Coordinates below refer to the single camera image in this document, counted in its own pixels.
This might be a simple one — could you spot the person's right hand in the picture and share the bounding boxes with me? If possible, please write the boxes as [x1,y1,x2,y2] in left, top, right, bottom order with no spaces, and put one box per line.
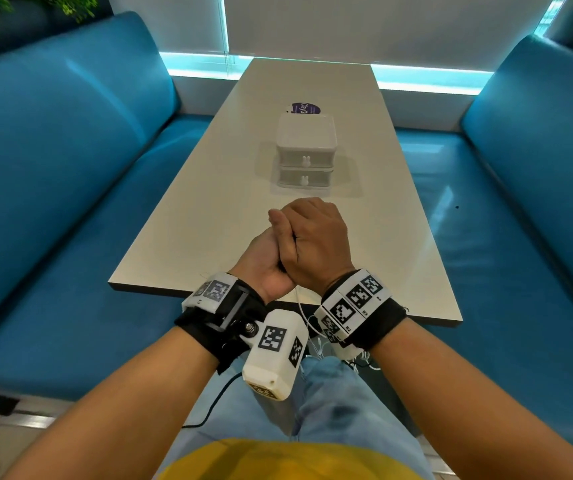
[278,197,359,297]

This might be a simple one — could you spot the person's left hand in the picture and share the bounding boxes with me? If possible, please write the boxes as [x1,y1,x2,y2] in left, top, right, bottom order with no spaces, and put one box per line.
[228,208,299,305]

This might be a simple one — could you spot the white box with drawers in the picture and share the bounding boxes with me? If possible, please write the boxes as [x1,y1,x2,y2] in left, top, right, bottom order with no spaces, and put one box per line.
[275,113,339,189]

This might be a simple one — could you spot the person's right forearm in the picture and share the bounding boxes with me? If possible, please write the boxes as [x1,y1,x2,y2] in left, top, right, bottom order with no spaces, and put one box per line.
[369,318,573,480]

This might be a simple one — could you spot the person's left forearm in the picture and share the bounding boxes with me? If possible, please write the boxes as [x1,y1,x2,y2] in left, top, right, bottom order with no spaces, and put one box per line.
[4,327,220,480]

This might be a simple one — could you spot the person's blue jeans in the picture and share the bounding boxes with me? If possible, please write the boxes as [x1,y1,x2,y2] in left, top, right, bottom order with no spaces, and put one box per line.
[154,352,435,480]

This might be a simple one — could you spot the person's yellow shirt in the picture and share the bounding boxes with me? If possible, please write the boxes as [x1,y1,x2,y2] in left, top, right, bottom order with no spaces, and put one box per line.
[158,438,425,480]

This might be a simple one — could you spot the white table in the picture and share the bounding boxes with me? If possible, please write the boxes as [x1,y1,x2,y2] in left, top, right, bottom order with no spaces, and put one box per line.
[108,58,463,328]

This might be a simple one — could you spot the black marker-tagged left wristband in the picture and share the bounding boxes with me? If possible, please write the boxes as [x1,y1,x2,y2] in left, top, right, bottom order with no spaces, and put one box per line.
[174,272,270,375]

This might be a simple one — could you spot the black marker-tagged wristband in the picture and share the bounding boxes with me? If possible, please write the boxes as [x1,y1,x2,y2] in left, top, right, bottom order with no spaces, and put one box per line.
[174,272,270,375]
[314,268,409,351]

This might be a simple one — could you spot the black marker-tagged right wristband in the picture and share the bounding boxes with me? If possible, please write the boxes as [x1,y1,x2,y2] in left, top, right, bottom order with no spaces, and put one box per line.
[314,268,409,351]

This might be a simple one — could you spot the blue leather sofa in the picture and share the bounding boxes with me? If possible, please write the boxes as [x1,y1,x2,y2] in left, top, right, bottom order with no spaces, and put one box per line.
[395,34,573,453]
[0,11,215,401]

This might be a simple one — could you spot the cyan light strip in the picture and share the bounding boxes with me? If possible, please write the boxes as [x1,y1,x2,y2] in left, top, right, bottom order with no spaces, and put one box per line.
[158,51,495,95]

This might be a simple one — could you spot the green leafy plant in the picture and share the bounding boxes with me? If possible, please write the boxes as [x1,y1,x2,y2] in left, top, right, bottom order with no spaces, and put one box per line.
[0,0,98,58]

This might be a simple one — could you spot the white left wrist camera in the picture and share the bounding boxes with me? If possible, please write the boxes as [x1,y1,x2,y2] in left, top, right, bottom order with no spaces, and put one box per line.
[241,308,311,402]

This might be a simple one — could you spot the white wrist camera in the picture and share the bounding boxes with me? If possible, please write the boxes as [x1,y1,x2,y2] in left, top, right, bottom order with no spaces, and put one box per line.
[241,308,311,402]
[330,339,370,362]

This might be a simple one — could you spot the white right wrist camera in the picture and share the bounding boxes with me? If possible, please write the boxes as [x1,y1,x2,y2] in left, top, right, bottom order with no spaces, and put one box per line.
[330,339,370,362]

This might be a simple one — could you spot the black left camera cord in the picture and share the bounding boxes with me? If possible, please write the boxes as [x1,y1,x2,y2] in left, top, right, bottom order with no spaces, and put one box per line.
[181,372,243,429]

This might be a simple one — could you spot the cyan vertical wall light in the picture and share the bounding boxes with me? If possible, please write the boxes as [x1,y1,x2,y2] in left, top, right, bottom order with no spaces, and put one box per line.
[218,0,231,55]

